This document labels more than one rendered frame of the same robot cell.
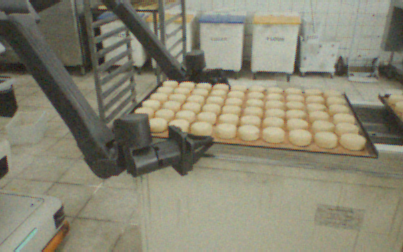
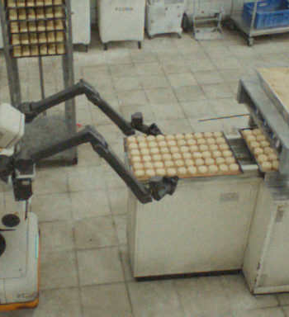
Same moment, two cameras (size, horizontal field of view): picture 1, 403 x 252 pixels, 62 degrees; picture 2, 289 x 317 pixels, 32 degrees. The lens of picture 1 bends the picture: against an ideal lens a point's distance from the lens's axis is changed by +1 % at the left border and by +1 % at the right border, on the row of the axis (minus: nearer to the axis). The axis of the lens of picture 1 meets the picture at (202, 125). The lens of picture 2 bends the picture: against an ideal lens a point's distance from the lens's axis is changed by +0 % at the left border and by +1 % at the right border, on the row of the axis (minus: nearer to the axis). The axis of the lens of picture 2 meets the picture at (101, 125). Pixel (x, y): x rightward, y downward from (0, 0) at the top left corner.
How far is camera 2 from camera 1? 2.03 m
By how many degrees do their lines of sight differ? 17
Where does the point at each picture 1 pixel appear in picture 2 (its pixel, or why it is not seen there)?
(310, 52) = (157, 15)
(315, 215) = (220, 198)
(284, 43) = (133, 12)
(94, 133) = (141, 187)
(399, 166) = (251, 173)
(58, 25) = not seen: outside the picture
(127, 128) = (157, 184)
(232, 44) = (80, 17)
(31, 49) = (115, 160)
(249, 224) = (191, 207)
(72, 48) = not seen: outside the picture
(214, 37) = not seen: hidden behind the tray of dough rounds
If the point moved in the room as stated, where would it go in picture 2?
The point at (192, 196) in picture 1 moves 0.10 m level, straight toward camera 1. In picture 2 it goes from (164, 201) to (172, 212)
